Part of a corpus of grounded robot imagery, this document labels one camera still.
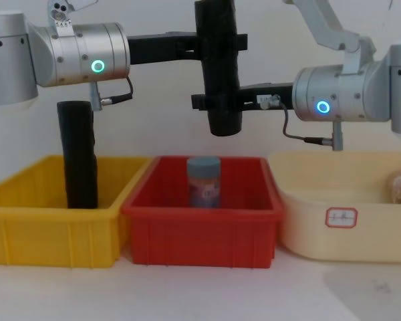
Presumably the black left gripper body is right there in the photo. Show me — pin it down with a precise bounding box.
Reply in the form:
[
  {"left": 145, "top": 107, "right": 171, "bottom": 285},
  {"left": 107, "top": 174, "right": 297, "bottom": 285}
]
[{"left": 126, "top": 31, "right": 188, "bottom": 66}]

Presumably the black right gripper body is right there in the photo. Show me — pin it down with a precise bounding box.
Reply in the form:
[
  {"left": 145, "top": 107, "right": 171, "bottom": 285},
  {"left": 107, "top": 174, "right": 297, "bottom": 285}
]
[{"left": 239, "top": 81, "right": 295, "bottom": 112}]

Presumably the jar with grey lid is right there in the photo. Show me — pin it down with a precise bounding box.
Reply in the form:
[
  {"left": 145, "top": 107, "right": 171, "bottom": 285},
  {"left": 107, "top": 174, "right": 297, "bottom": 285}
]
[{"left": 186, "top": 156, "right": 222, "bottom": 209}]

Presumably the cream plastic basin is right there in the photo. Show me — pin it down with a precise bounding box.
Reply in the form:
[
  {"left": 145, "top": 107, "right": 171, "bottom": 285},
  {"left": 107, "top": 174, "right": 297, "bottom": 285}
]
[{"left": 268, "top": 149, "right": 401, "bottom": 265}]

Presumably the red plastic bin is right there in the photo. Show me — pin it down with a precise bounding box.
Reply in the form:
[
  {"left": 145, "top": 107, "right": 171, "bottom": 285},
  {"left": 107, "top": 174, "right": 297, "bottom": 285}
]
[{"left": 120, "top": 154, "right": 285, "bottom": 268}]

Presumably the white label with red border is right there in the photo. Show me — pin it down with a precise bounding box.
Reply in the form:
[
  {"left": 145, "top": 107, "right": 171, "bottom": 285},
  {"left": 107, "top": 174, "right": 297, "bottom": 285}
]
[{"left": 325, "top": 206, "right": 359, "bottom": 229}]

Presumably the yellow plastic bin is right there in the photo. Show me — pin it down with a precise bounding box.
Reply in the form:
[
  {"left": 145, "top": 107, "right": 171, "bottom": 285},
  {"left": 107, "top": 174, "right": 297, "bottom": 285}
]
[{"left": 0, "top": 154, "right": 154, "bottom": 269}]

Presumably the thin dark right gripper cable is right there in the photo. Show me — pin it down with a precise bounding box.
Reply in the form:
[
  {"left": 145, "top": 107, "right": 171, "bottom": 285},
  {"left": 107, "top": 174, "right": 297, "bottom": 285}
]
[{"left": 259, "top": 94, "right": 336, "bottom": 145}]

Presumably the thin dark gripper cable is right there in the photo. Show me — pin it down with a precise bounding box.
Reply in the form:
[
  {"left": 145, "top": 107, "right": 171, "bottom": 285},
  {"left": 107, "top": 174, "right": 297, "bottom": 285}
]
[
  {"left": 99, "top": 76, "right": 135, "bottom": 105},
  {"left": 259, "top": 94, "right": 336, "bottom": 145}
]

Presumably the thin dark left gripper cable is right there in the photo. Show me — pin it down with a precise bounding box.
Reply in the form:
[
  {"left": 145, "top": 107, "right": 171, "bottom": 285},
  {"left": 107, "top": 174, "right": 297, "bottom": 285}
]
[{"left": 99, "top": 76, "right": 135, "bottom": 105}]

